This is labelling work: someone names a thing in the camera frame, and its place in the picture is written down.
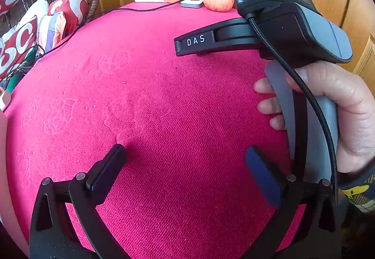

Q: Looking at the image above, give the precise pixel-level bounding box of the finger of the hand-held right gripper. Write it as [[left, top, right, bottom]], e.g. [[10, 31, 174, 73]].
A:
[[174, 29, 217, 57]]

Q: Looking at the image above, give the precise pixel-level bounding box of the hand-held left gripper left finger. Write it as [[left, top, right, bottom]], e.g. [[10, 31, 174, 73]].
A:
[[29, 143, 128, 259]]

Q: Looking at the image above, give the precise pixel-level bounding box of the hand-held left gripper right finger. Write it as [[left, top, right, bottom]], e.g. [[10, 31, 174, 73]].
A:
[[243, 146, 339, 259]]

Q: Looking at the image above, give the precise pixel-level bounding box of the person's right hand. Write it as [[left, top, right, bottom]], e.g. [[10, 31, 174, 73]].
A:
[[254, 60, 375, 174]]

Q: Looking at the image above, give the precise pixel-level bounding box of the small white grey device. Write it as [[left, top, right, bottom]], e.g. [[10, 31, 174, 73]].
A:
[[180, 0, 204, 9]]

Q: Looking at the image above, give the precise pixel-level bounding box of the red tablecloth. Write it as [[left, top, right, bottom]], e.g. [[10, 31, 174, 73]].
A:
[[4, 2, 308, 259]]

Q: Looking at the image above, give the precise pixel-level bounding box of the round red white cushion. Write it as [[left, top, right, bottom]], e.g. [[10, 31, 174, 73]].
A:
[[47, 0, 88, 35]]

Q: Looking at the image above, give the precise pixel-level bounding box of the plaid cushion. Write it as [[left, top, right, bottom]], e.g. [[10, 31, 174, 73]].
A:
[[37, 11, 67, 53]]

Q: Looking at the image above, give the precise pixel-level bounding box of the square red white cushion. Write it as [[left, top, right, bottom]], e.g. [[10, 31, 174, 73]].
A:
[[0, 15, 40, 79]]

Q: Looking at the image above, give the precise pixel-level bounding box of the white pillow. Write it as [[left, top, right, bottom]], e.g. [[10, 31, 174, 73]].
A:
[[0, 0, 49, 42]]

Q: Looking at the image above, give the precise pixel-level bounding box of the thin black table cable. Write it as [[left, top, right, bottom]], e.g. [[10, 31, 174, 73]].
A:
[[35, 0, 188, 57]]

